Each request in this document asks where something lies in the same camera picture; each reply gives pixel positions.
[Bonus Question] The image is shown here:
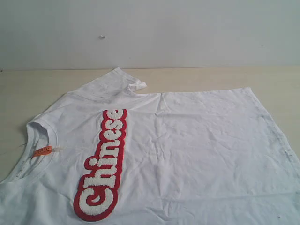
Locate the white t-shirt red Chinese patch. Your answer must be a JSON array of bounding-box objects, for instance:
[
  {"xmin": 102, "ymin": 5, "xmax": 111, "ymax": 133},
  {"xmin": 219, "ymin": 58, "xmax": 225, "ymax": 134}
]
[{"xmin": 0, "ymin": 68, "xmax": 300, "ymax": 225}]

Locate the orange neck label tag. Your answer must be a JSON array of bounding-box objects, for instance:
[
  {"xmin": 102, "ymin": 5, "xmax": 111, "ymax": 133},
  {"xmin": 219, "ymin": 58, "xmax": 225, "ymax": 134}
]
[{"xmin": 31, "ymin": 146, "xmax": 64, "ymax": 158}]

